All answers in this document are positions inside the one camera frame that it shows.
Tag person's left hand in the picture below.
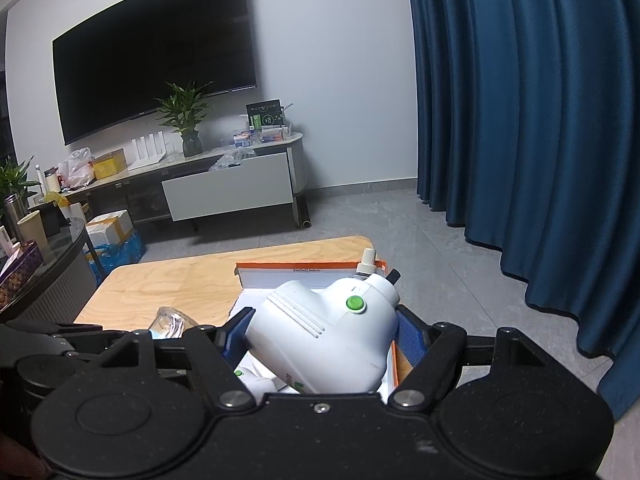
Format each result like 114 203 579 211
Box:
0 432 51 480

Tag steel tumbler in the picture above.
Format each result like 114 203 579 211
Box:
4 192 27 242

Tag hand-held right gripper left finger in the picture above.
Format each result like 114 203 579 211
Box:
90 307 261 411

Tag white television cabinet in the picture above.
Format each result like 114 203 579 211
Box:
60 132 306 227

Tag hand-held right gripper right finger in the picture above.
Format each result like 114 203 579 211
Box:
385 305 551 411

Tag green plant in glass vase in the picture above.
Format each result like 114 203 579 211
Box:
155 80 214 158

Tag clear plastic storage boxes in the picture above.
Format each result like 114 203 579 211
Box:
220 126 294 149

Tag white plug-in mosquito repeller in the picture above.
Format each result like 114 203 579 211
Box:
245 269 402 395
234 366 288 395

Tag purple patterned gift box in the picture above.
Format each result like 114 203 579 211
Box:
0 240 44 311

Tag white yellow cardboard box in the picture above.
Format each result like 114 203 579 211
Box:
86 210 134 247

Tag dark glass coffee table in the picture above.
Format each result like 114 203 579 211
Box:
0 217 99 322

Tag leafy green table plant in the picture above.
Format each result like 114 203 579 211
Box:
0 157 42 207

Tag black roll on floor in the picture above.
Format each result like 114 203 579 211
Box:
295 195 314 229

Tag white red plastic bag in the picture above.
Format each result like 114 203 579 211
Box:
57 147 96 189

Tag light blue small bottle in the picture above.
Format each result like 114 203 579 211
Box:
149 306 199 341

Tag dark blue curtain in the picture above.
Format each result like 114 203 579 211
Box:
404 0 640 422

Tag green black display box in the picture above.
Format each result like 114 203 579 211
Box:
246 98 286 129

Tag blue plastic wrapped pack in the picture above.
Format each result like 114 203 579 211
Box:
87 230 149 282

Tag white antenna router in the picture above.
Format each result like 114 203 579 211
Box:
127 130 174 169

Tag beige cup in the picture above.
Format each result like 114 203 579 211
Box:
17 211 49 257

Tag orange white cardboard box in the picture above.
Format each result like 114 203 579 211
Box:
227 259 416 395

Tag clear bags in drawer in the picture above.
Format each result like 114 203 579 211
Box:
210 147 257 172

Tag small black box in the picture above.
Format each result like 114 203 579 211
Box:
30 202 72 237

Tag yellow carton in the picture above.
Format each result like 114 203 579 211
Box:
92 148 129 180

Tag black wall television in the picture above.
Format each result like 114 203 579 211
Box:
52 0 258 146

